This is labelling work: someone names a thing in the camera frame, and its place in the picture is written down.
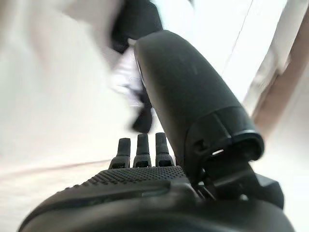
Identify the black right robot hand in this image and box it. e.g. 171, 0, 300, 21
18, 30, 298, 232

